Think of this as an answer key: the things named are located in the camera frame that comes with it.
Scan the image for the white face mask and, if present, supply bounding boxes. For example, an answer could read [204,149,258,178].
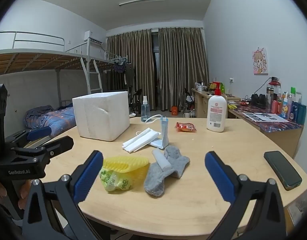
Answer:
[122,127,161,153]

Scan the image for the desk with patterned cover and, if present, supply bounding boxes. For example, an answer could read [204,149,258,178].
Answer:
[227,100,304,158]

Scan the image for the black headphones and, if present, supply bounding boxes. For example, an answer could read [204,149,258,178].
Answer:
[251,94,267,109]

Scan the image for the light wooden desk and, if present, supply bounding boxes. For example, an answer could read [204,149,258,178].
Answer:
[192,88,241,118]

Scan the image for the black folding chair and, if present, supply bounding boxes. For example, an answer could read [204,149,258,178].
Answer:
[130,89,143,115]

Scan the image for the dark smartphone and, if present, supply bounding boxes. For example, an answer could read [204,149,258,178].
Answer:
[264,151,303,191]

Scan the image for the ceiling tube light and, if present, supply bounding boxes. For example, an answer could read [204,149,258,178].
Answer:
[119,0,165,6]

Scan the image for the clear blue spray bottle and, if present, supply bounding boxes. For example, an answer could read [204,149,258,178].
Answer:
[141,96,151,123]

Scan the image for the blue face mask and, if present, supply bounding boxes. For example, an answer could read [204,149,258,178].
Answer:
[145,114,169,148]

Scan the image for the brown curtain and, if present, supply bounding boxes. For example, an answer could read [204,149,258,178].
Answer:
[107,29,155,110]
[158,27,209,112]

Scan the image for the grey sock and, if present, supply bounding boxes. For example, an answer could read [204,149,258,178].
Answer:
[144,145,190,197]

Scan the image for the white foam block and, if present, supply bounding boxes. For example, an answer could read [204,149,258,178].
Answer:
[153,149,172,170]

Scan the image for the row of toiletry bottles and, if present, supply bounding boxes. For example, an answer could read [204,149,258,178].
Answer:
[266,77,307,125]

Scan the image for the person's left hand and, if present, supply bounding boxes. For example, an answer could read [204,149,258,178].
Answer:
[0,179,32,210]

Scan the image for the metal bunk bed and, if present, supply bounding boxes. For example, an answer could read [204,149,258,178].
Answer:
[94,50,130,93]
[0,31,105,140]

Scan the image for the printed paper sheet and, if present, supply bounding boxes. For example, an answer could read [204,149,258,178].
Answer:
[242,112,289,123]

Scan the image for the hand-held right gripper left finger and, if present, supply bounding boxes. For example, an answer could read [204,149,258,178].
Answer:
[22,150,104,240]

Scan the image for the pink cartoon wall poster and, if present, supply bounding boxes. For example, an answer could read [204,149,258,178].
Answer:
[253,47,269,75]

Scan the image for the white lotion pump bottle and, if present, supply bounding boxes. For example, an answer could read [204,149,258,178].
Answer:
[207,82,227,132]

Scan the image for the white air conditioner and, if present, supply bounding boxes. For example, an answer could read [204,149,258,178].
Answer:
[84,31,103,46]

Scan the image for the hanging dark clothes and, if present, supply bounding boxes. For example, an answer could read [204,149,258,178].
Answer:
[113,61,135,87]

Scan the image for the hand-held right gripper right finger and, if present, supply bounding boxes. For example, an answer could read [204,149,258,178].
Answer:
[205,151,286,240]

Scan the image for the white foam box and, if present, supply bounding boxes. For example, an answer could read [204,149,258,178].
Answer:
[72,91,130,142]

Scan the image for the red snack packet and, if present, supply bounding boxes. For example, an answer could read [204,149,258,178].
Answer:
[175,122,197,133]

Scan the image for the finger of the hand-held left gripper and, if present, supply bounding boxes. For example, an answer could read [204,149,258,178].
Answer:
[5,126,53,149]
[41,136,74,160]

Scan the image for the blue orange checked blanket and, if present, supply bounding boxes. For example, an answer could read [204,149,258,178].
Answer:
[25,106,77,130]

